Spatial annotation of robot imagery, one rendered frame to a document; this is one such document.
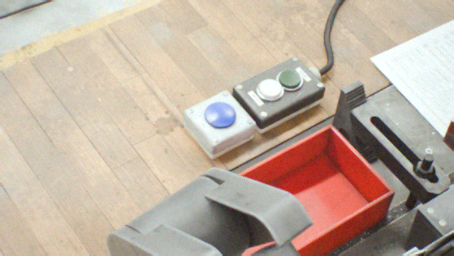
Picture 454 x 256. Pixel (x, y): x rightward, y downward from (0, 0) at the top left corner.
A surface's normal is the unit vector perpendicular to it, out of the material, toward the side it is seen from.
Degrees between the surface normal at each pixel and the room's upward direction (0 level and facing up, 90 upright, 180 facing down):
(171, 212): 18
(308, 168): 0
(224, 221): 38
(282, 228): 29
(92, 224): 0
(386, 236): 0
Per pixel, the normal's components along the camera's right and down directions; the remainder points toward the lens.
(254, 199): -0.32, -0.86
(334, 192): 0.07, -0.61
